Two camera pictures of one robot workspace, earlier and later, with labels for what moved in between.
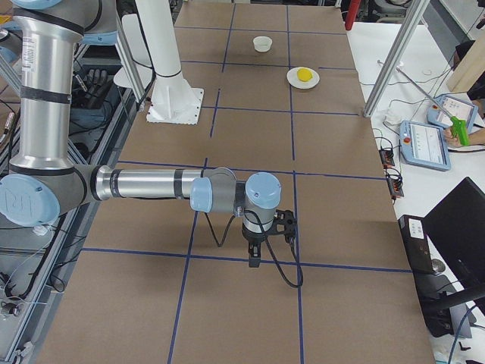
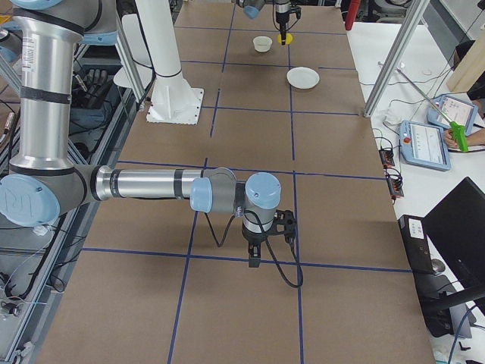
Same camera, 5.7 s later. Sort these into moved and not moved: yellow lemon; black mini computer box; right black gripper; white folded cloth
Moved: yellow lemon
Not moved: white folded cloth; right black gripper; black mini computer box
